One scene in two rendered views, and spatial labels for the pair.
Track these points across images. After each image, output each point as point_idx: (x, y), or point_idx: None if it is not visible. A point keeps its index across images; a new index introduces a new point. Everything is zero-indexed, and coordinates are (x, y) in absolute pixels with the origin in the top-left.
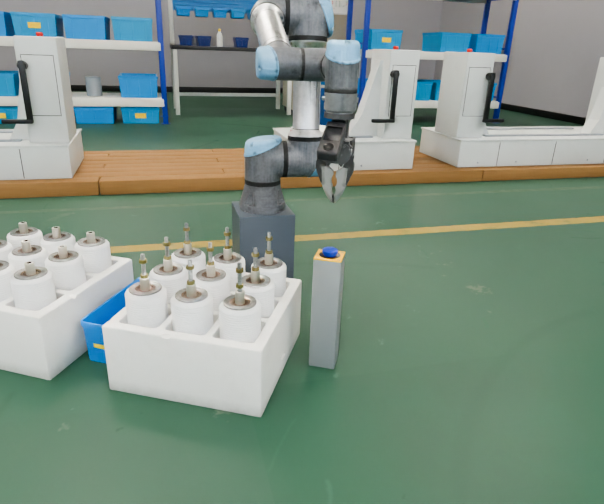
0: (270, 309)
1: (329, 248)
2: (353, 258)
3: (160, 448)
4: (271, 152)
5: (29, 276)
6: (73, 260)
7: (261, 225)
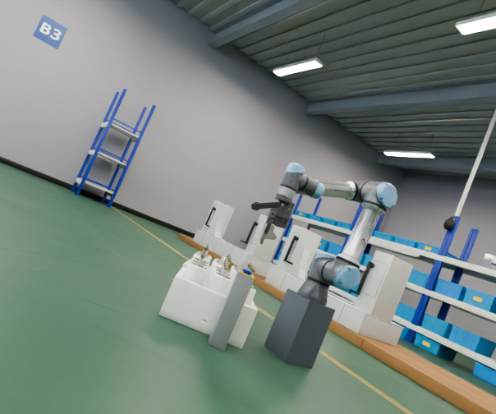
0: (213, 289)
1: (249, 270)
2: (381, 411)
3: (134, 294)
4: (320, 259)
5: (199, 254)
6: (218, 264)
7: (293, 298)
